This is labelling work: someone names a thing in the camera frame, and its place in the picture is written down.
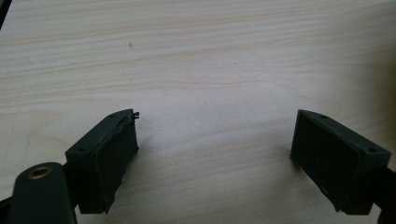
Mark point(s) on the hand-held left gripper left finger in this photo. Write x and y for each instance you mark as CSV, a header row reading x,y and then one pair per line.
x,y
102,161

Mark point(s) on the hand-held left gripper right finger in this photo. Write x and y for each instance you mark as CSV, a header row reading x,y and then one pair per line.
x,y
333,161

